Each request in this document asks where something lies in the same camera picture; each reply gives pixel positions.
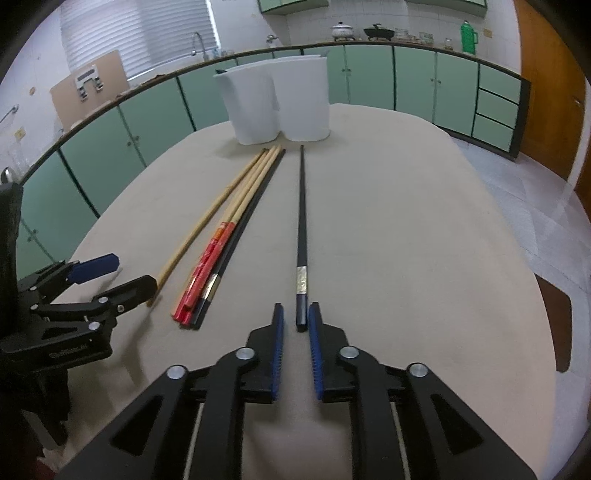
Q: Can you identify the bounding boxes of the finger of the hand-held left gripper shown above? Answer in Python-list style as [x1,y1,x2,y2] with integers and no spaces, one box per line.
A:
[17,253,121,315]
[30,275,158,332]

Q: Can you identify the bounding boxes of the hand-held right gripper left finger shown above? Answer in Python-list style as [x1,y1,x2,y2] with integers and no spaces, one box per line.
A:
[55,303,284,480]

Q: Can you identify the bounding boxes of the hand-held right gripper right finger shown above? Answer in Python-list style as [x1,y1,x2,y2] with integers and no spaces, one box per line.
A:
[308,302,541,480]

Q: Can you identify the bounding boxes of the plain wooden chopstick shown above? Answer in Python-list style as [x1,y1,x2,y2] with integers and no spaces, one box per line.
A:
[146,148,269,308]

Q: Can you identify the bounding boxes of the white twin-compartment utensil holder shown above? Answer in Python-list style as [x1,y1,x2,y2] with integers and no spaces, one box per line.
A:
[213,54,331,146]

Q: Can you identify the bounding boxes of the person's dark clothing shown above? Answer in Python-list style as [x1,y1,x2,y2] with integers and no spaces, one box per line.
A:
[0,406,49,480]

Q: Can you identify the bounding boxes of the green lower kitchen cabinets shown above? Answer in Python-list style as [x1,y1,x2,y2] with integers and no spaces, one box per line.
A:
[0,41,532,287]

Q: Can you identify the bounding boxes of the brown board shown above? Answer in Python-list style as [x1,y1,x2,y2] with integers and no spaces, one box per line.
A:
[50,50,131,130]

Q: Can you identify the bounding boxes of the white window blind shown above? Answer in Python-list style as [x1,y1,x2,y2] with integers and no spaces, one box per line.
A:
[60,0,220,81]

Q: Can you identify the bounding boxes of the black wok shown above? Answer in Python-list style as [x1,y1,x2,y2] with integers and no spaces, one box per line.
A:
[363,23,396,41]

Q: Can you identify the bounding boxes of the green thermos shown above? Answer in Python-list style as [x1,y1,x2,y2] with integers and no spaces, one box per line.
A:
[460,19,479,56]

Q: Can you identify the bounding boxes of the wooden door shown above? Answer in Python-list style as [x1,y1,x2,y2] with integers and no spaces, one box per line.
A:
[513,0,587,181]

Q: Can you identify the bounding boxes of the white bracket on board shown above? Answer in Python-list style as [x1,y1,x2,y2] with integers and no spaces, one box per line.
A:
[74,66,103,100]

